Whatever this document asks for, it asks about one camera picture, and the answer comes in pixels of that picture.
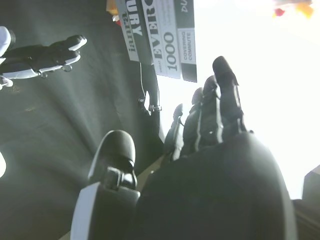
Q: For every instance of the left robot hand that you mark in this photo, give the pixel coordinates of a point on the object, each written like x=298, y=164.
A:
x=215, y=190

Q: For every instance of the white grey overhead panel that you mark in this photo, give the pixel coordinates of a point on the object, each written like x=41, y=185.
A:
x=135, y=27

